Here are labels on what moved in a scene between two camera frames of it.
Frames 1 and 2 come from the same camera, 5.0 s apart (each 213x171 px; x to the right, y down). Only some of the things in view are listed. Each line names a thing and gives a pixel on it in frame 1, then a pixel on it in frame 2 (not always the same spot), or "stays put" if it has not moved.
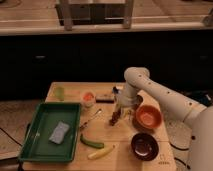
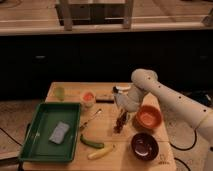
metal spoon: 86,123 stays put
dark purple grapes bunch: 114,118 to 121,121
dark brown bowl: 145,146 stays put
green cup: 60,93 stays put
